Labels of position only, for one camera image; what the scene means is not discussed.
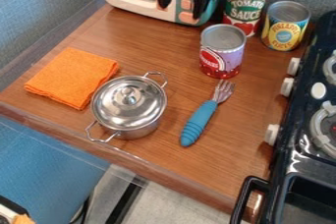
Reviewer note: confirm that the red tomato sauce can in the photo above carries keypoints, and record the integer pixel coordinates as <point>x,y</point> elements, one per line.
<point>246,8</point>

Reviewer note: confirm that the purple can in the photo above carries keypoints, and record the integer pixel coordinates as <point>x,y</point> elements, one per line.
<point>222,54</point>

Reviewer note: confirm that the yellow pineapple can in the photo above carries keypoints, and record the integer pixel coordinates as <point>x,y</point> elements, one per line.
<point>284,28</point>

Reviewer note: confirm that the toy microwave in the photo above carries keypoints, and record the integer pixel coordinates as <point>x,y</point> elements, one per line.
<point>131,0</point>

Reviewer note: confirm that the silver pot lid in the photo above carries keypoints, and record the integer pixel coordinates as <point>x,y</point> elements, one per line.
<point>129,101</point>

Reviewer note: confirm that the orange cloth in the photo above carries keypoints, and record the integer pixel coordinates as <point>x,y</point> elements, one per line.
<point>72,77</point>

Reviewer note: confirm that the silver pot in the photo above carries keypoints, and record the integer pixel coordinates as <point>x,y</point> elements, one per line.
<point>131,132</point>

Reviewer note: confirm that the toy stove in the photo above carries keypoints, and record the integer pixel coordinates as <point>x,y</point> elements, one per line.
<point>306,156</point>

